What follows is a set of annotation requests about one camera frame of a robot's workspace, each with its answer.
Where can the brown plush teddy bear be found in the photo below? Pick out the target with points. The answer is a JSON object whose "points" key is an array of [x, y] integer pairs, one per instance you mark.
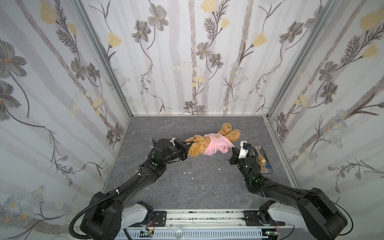
{"points": [[200, 143]]}

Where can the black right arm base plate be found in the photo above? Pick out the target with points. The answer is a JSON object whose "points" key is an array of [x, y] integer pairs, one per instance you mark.
{"points": [[260, 218]]}

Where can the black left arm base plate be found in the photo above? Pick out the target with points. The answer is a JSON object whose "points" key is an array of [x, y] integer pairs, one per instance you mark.
{"points": [[155, 219]]}

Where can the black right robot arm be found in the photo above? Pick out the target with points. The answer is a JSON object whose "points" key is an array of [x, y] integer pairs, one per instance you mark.
{"points": [[321, 216]]}

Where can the metal tray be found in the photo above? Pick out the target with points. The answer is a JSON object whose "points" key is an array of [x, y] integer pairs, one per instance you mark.
{"points": [[262, 150]]}

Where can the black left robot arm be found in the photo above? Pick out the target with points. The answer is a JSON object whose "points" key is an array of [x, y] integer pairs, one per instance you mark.
{"points": [[102, 218]]}

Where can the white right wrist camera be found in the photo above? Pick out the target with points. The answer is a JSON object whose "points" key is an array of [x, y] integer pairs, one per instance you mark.
{"points": [[244, 149]]}

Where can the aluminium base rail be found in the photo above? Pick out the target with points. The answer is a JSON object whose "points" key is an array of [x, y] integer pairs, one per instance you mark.
{"points": [[225, 224]]}

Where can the pink bear hoodie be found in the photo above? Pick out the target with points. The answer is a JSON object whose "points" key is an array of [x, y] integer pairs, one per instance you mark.
{"points": [[218, 143]]}

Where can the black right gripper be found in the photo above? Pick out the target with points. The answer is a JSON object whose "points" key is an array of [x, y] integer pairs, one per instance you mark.
{"points": [[236, 156]]}

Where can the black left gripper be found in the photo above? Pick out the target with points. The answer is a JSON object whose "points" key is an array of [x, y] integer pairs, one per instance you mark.
{"points": [[183, 150]]}

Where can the wooden pieces in tray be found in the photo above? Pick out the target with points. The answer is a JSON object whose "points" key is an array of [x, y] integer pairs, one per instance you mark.
{"points": [[265, 166]]}

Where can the silver surgical scissors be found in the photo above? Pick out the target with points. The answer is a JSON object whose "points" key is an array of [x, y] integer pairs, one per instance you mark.
{"points": [[120, 177]]}

